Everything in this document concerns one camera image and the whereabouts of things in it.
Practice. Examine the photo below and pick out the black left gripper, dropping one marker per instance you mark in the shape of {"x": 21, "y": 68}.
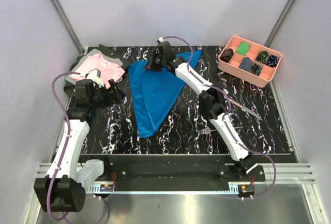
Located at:
{"x": 116, "y": 96}

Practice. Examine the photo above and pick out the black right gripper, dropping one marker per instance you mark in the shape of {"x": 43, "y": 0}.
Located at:
{"x": 150, "y": 65}

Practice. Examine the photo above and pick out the blue satin napkin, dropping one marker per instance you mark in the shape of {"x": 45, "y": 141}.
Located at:
{"x": 153, "y": 95}

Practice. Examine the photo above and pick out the silver fork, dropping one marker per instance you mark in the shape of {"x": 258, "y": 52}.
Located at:
{"x": 207, "y": 130}

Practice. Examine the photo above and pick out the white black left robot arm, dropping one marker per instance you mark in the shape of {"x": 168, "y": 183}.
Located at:
{"x": 63, "y": 188}

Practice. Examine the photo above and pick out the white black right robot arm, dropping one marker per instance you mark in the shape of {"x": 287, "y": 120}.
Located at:
{"x": 212, "y": 102}

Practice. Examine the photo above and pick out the pink folded shirt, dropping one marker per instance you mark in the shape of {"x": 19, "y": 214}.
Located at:
{"x": 110, "y": 69}

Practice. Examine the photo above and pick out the grey folded shirt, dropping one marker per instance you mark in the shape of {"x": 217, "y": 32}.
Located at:
{"x": 107, "y": 55}

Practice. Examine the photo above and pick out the brown patterned rolled tie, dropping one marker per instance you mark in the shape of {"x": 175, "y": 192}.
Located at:
{"x": 227, "y": 55}

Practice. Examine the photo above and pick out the green rolled cloth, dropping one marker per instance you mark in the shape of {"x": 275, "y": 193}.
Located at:
{"x": 243, "y": 48}

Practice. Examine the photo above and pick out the grey rolled cloth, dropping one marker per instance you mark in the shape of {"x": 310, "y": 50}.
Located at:
{"x": 246, "y": 64}

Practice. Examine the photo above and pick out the pink divided organizer tray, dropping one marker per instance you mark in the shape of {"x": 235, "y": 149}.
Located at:
{"x": 232, "y": 67}

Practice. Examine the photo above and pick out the dark green patterned rolled tie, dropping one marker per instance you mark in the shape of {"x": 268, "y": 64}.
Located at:
{"x": 256, "y": 69}

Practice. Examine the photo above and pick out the blue yellow patterned rolled tie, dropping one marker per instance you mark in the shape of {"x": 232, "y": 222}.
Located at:
{"x": 262, "y": 57}

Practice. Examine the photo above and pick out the dark blue patterned rolled tie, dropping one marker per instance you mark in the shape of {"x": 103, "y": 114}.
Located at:
{"x": 272, "y": 61}

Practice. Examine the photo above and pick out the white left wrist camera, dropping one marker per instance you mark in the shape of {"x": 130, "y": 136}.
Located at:
{"x": 95, "y": 76}

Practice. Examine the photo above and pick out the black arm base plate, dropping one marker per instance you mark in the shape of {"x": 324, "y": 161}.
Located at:
{"x": 172, "y": 173}

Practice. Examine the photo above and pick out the grey slotted cable duct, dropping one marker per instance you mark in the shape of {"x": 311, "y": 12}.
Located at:
{"x": 100, "y": 188}

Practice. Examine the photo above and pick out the aluminium frame rail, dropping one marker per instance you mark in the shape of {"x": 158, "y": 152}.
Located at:
{"x": 67, "y": 25}

